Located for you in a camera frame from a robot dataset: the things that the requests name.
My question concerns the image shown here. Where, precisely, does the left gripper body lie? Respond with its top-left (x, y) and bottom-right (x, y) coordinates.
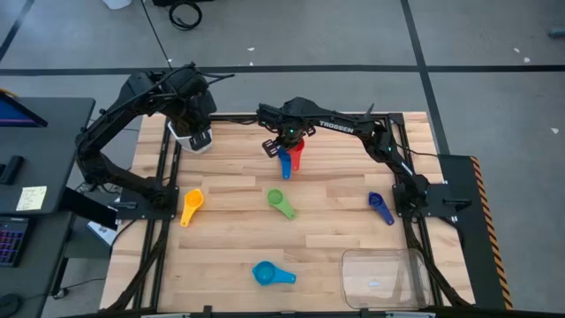
top-left (177, 90), bottom-right (218, 136)

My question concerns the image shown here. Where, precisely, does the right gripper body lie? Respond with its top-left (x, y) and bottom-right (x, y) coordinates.
top-left (272, 122), bottom-right (317, 149)

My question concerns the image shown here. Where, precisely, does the red measuring cup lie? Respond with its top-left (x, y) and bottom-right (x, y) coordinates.
top-left (287, 138), bottom-right (306, 172)

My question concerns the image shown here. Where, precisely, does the royal blue measuring cup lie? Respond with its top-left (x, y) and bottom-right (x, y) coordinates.
top-left (276, 147), bottom-right (293, 181)

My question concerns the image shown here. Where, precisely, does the green measuring cup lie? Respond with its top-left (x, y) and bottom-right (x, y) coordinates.
top-left (267, 188), bottom-right (298, 221)

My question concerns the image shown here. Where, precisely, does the yellow measuring cup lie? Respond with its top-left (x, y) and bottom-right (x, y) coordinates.
top-left (179, 188), bottom-right (205, 228)

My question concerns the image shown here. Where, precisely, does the dark blue measuring cup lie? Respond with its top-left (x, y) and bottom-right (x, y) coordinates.
top-left (368, 191), bottom-right (396, 227)

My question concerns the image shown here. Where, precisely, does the teal measuring cup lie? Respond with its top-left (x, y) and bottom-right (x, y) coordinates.
top-left (252, 260), bottom-right (298, 287)

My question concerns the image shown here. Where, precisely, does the clear plastic basket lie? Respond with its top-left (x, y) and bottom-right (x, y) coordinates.
top-left (339, 247), bottom-right (433, 310)

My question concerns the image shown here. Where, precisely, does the white plant pot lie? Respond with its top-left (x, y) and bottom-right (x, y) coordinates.
top-left (166, 119), bottom-right (214, 155)

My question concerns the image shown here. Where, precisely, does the black desk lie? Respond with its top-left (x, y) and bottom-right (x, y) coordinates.
top-left (0, 96), bottom-right (120, 308)

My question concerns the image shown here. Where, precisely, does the computer monitor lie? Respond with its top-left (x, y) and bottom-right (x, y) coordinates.
top-left (0, 90), bottom-right (49, 129)

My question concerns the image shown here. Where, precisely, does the yellow sticky note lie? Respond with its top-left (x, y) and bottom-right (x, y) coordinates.
top-left (16, 185), bottom-right (48, 212)

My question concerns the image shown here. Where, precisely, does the small black box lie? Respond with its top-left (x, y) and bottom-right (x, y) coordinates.
top-left (0, 155), bottom-right (26, 186)

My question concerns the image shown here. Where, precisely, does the black hazard-striped platform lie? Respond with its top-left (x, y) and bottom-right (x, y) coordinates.
top-left (439, 154), bottom-right (516, 310)

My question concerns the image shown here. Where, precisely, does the backlit keyboard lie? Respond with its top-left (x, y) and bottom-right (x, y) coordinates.
top-left (0, 216), bottom-right (28, 269)

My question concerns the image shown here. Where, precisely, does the black computer mouse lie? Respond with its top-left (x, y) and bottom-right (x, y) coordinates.
top-left (0, 293), bottom-right (22, 318)

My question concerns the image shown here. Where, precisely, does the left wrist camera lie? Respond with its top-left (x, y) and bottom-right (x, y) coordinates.
top-left (188, 129), bottom-right (213, 150)

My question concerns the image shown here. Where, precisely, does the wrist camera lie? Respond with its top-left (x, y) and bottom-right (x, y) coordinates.
top-left (188, 129), bottom-right (213, 150)
top-left (261, 138), bottom-right (280, 159)

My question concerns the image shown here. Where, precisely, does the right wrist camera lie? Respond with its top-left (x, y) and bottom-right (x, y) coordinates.
top-left (261, 138), bottom-right (280, 159)

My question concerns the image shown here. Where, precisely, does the black aluminium table frame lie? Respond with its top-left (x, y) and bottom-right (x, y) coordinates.
top-left (103, 111), bottom-right (476, 318)

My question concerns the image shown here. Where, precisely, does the coiled black cable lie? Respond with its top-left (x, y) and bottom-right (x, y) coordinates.
top-left (168, 0), bottom-right (203, 31)

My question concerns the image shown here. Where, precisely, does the long thin black cable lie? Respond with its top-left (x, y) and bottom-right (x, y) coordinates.
top-left (139, 0), bottom-right (174, 71)

